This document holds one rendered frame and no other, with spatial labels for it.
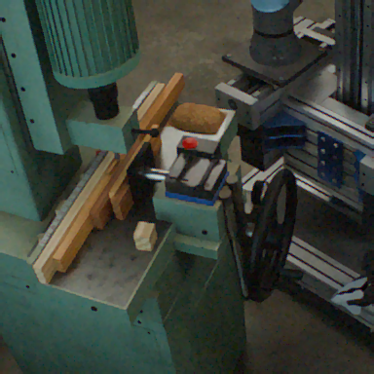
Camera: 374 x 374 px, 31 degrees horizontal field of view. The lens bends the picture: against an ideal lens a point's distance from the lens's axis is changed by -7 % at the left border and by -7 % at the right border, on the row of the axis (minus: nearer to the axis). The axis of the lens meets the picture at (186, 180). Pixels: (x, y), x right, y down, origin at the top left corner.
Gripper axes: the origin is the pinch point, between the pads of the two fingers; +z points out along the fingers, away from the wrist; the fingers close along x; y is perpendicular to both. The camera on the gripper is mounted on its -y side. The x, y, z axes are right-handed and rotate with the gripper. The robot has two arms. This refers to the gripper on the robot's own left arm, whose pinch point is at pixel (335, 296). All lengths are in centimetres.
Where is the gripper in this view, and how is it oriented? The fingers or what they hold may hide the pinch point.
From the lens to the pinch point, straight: 154.1
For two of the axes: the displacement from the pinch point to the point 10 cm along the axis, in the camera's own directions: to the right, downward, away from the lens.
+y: 5.6, 7.4, 3.8
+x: 3.3, -6.2, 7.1
